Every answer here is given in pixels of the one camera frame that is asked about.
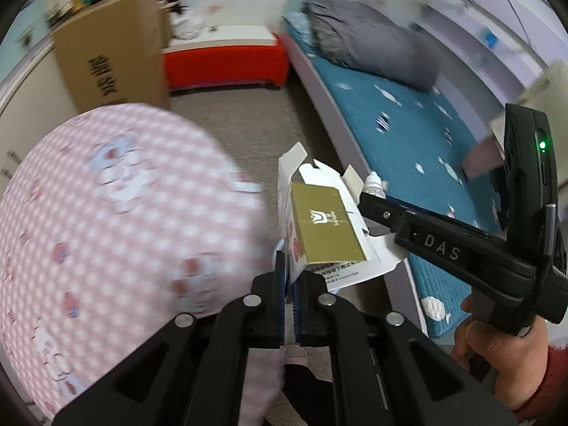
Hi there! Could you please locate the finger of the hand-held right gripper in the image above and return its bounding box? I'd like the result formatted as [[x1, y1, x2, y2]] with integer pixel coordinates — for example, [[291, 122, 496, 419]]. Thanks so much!
[[357, 193, 416, 243]]

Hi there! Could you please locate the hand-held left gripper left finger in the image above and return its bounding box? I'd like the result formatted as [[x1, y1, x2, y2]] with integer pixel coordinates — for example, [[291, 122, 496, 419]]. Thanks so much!
[[53, 250, 286, 426]]

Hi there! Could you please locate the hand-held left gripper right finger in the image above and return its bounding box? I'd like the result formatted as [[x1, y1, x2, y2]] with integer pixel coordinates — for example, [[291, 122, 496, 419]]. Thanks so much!
[[294, 273, 521, 426]]

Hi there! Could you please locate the small white dropper bottle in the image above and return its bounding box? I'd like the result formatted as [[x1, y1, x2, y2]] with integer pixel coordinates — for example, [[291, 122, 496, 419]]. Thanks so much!
[[361, 172, 388, 198]]

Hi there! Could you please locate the gold white box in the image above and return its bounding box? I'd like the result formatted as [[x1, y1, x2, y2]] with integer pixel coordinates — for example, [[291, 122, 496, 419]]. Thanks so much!
[[278, 142, 409, 296]]

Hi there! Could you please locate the person's right forearm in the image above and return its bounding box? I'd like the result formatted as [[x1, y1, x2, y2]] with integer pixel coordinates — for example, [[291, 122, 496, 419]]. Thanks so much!
[[517, 342, 568, 422]]

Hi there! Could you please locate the person's right hand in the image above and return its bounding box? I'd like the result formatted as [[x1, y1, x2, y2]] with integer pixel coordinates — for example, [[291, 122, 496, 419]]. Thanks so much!
[[452, 295, 551, 411]]

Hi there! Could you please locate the pale pink fleece cloth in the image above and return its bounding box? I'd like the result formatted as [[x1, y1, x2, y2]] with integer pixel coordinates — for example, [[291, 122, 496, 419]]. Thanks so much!
[[242, 344, 311, 426]]

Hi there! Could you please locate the grey duvet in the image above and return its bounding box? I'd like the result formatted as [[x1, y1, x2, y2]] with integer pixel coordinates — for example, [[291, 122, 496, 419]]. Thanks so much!
[[303, 0, 442, 93]]

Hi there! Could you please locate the pink checkered tablecloth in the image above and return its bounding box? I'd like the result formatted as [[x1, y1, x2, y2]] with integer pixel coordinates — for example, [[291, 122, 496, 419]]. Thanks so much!
[[0, 103, 285, 418]]

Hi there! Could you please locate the beige hanging shirt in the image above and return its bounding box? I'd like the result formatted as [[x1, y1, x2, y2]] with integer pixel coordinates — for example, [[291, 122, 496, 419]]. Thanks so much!
[[488, 60, 568, 152]]

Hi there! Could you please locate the red storage bench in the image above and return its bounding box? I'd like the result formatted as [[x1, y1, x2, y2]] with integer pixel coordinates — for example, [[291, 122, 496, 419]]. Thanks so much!
[[160, 22, 291, 94]]

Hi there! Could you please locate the white plastic bag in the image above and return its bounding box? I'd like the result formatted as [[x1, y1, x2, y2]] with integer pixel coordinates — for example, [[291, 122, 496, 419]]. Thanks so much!
[[171, 6, 207, 40]]

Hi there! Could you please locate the tall cardboard box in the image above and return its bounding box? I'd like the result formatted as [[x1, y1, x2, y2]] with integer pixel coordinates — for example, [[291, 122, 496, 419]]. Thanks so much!
[[51, 0, 171, 114]]

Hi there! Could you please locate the white low cabinet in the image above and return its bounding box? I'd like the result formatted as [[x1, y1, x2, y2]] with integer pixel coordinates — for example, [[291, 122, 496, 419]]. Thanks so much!
[[0, 27, 76, 196]]

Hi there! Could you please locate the teal bunk bed frame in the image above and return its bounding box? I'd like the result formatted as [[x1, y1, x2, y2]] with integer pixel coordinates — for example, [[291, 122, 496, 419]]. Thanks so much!
[[275, 0, 568, 338]]

